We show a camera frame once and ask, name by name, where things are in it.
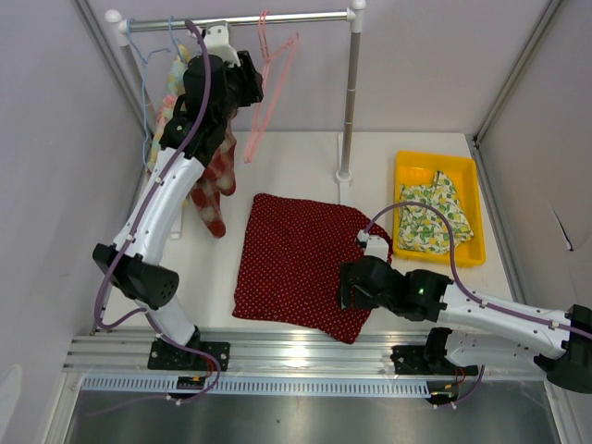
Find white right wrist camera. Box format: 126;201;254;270
356;229;391;264

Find white clothes rack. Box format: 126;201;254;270
104;0;367;241

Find red polka dot skirt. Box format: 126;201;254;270
232;193;391;344

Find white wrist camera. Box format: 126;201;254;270
203;21;241;68
356;229;391;264

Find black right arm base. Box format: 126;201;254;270
390;345;479;376

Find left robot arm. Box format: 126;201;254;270
92;50;264;370

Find yellow plastic tray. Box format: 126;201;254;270
393;151;487;267

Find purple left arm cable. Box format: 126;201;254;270
92;18;223;408

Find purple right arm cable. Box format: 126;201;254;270
358;202;574;408

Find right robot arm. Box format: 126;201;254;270
338;256;591;394

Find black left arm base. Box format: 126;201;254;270
147;339;230;372

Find slotted cable duct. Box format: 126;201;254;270
81;374;431;399

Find pastel plaid skirt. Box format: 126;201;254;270
147;44;193;171

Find blue wire hanger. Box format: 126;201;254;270
167;16;187;66
126;18;154;170

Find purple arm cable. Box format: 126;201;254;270
92;18;223;408
358;202;574;408

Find pink wire hanger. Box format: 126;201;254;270
243;10;300;164

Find aluminium front rail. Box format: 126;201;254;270
62;326;568;383

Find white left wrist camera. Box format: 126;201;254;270
203;21;241;68

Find red plaid skirt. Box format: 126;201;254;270
190;129;237;239

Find lemon print cloth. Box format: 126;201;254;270
398;171;475;255

